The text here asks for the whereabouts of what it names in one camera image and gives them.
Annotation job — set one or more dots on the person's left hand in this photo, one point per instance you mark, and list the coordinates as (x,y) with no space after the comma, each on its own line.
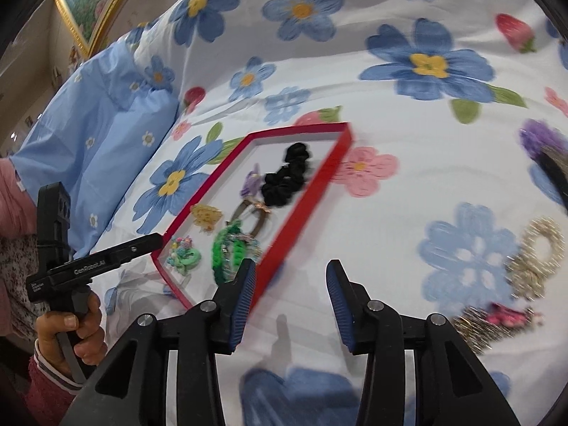
(91,341)

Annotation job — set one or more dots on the blue floral bedsheet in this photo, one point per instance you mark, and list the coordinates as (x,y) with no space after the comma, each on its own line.
(399,230)

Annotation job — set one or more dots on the gold framed painting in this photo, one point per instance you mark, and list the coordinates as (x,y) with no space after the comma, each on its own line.
(84,4)

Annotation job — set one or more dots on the green scrunchie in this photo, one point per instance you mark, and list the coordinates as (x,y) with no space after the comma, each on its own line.
(219,253)

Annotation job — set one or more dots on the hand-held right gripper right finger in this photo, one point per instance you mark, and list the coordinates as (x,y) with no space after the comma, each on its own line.
(339,306)

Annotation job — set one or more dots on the red shallow cardboard box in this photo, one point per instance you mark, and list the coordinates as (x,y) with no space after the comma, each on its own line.
(248,155)

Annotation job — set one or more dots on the yellow bow hair clip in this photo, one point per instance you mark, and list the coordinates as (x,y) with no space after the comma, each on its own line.
(206,217)

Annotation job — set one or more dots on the light blue pillow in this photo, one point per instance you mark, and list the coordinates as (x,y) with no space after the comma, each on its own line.
(102,142)

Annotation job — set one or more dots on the purple flower hair claw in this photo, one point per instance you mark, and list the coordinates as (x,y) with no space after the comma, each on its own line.
(537,142)

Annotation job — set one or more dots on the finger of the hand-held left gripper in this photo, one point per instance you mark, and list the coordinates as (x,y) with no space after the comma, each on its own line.
(142,244)

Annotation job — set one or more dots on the person's left forearm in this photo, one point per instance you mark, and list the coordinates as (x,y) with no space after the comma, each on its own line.
(44,395)

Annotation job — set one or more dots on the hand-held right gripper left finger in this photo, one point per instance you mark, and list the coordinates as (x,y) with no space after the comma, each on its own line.
(242,306)

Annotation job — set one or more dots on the person's pink floral clothing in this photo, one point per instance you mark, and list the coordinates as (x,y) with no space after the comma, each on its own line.
(17,248)

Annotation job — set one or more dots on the black scrunchie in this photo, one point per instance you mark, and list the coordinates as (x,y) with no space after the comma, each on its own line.
(284,182)

